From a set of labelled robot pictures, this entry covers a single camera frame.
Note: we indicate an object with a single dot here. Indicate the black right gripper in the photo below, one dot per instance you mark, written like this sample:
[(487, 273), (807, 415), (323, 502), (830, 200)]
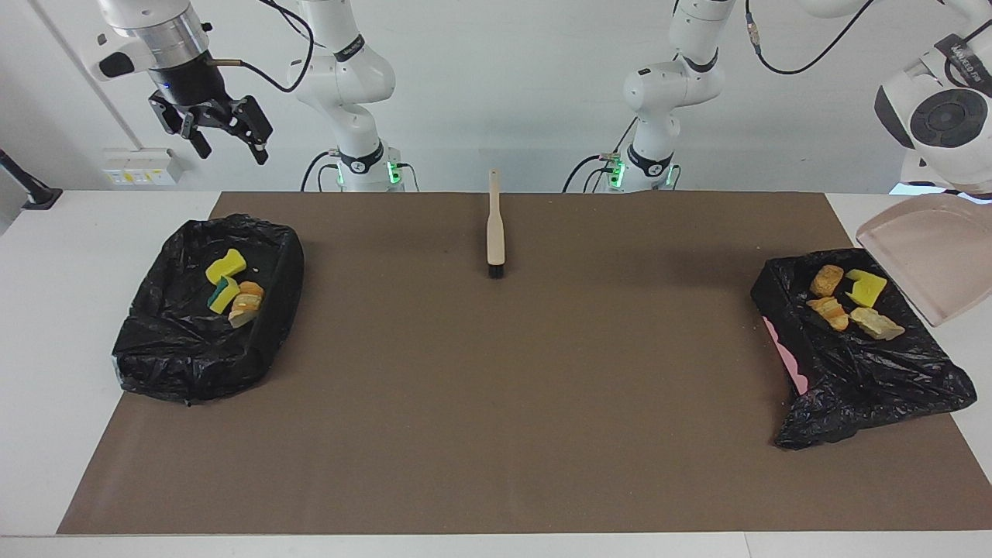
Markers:
[(190, 87)]

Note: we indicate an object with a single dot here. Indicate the yellow sponge piece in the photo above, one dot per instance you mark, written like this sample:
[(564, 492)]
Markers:
[(223, 297), (866, 289), (225, 267)]

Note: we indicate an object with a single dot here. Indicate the pale sponge chunk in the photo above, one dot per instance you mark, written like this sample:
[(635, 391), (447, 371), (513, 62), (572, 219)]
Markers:
[(876, 323), (246, 304), (829, 314)]

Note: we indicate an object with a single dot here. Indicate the beige hand brush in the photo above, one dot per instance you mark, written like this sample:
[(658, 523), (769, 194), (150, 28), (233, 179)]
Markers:
[(496, 240)]

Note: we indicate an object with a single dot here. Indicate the brown sponge chunk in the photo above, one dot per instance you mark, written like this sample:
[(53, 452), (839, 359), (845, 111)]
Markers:
[(827, 280)]

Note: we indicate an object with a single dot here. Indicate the beige plastic dustpan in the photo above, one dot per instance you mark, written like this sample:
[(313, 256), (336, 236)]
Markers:
[(938, 256)]

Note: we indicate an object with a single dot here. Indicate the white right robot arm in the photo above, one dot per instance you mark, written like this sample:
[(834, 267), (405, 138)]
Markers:
[(341, 77)]

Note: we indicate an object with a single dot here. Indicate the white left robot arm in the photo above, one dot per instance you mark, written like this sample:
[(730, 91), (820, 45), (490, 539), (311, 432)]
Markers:
[(666, 85)]

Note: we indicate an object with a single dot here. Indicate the bin lined with black bag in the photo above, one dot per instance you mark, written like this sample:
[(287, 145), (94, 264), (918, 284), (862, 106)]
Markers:
[(178, 349)]

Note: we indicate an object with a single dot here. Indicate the pink bin with black bag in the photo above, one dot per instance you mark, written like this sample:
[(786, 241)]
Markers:
[(876, 380)]

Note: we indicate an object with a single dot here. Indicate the brown table mat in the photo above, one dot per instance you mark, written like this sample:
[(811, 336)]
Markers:
[(496, 480)]

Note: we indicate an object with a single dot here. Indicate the white wall socket box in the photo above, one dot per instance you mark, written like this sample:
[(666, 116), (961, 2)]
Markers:
[(143, 167)]

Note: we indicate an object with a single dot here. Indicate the white wall conduit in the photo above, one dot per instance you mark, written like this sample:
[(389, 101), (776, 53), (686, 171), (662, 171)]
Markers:
[(59, 37)]

